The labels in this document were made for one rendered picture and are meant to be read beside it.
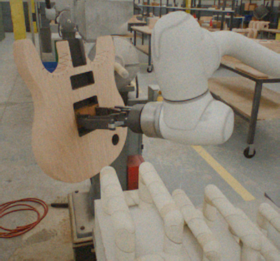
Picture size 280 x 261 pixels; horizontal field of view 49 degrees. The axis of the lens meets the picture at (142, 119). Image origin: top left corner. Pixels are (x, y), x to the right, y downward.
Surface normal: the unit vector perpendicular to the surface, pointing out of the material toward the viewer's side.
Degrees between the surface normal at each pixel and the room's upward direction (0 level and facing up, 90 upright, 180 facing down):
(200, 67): 87
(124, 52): 84
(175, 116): 99
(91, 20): 90
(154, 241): 0
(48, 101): 80
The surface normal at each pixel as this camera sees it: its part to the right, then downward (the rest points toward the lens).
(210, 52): 0.63, 0.09
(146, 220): 0.02, -0.93
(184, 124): -0.49, 0.42
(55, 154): 0.83, 0.05
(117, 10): 0.28, 0.35
